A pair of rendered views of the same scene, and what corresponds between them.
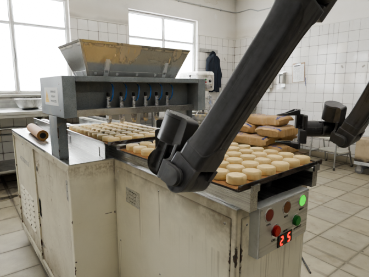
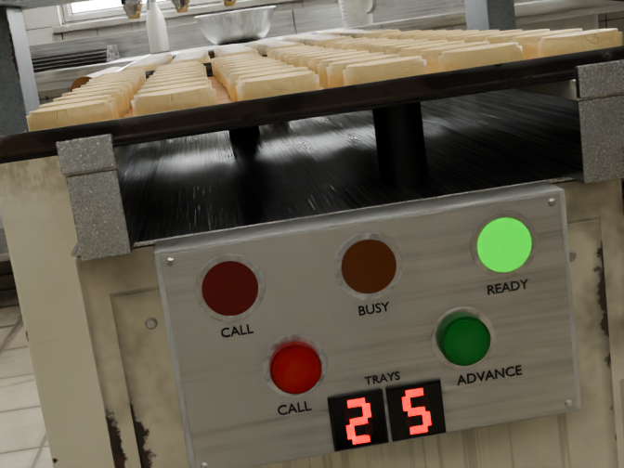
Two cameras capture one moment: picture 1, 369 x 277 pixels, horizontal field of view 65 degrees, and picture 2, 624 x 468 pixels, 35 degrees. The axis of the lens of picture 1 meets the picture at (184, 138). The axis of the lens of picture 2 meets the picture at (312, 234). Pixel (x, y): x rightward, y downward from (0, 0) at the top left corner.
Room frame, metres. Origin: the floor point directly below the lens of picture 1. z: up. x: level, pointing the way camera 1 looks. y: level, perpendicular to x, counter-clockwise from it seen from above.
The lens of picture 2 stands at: (0.28, -0.57, 0.96)
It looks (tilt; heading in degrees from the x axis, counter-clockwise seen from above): 12 degrees down; 34
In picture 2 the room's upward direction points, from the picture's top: 8 degrees counter-clockwise
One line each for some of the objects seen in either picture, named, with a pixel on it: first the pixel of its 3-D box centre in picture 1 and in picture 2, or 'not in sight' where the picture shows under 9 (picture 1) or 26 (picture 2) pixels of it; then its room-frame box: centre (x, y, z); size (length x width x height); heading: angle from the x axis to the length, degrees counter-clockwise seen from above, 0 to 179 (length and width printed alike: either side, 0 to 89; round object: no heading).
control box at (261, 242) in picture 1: (280, 219); (372, 328); (0.77, -0.27, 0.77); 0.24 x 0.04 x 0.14; 129
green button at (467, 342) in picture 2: (295, 220); (462, 338); (0.79, -0.32, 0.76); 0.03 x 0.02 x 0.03; 129
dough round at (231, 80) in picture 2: (234, 161); (264, 84); (0.86, -0.15, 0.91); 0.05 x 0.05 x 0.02
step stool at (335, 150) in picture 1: (330, 150); not in sight; (4.20, -2.16, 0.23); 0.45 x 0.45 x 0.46; 29
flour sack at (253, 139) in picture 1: (255, 138); not in sight; (4.71, -1.16, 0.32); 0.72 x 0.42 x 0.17; 41
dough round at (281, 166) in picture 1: (280, 166); (385, 78); (0.81, -0.27, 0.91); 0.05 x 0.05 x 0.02
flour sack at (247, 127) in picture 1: (252, 126); not in sight; (5.06, -1.19, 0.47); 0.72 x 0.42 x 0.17; 127
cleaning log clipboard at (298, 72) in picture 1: (298, 73); not in sight; (5.05, -1.94, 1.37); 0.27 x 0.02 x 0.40; 37
